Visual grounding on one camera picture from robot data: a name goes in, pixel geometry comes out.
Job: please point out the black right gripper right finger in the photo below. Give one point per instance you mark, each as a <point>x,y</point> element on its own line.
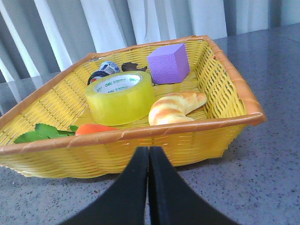
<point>172,201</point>

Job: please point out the brown toy animal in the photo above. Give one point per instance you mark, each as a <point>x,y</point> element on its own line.
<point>129,66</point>

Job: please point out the small blue white can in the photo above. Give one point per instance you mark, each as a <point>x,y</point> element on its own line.
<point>105,69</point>

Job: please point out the white grey curtain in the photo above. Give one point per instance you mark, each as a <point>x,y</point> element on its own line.
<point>39,37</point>

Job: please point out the purple foam cube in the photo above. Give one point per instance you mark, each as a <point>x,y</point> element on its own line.
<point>169,64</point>

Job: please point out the orange toy carrot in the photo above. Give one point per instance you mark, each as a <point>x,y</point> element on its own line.
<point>44,131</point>

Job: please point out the yellow woven basket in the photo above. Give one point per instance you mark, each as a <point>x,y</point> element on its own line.
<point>231,106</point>

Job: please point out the toy croissant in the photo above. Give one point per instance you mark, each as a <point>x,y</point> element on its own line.
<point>174,107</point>

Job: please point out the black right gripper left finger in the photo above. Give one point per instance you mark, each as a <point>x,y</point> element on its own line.
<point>123,203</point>

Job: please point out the yellow transparent tape roll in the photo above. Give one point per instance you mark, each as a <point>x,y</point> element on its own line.
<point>120,98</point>

